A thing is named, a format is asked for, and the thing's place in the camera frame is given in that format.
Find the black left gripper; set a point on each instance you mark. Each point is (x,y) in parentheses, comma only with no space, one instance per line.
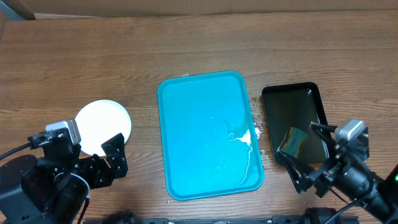
(104,177)

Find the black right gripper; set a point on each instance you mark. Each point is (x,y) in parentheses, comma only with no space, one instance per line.
(307,177)

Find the yellow green scrub sponge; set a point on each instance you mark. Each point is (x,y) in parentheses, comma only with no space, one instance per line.
(293,141)

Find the white plate with blue rim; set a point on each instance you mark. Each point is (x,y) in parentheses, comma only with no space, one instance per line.
(99,121)

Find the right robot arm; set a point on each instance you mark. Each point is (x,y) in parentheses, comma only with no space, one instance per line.
(381,203)

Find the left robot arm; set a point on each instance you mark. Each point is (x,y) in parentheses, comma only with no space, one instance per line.
(55,187)

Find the black water tray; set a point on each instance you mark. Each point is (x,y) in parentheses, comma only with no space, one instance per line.
(295,105)

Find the teal plastic serving tray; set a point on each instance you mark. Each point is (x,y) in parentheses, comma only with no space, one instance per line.
(209,139)

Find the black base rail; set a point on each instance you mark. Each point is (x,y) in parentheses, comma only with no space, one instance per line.
(311,216)

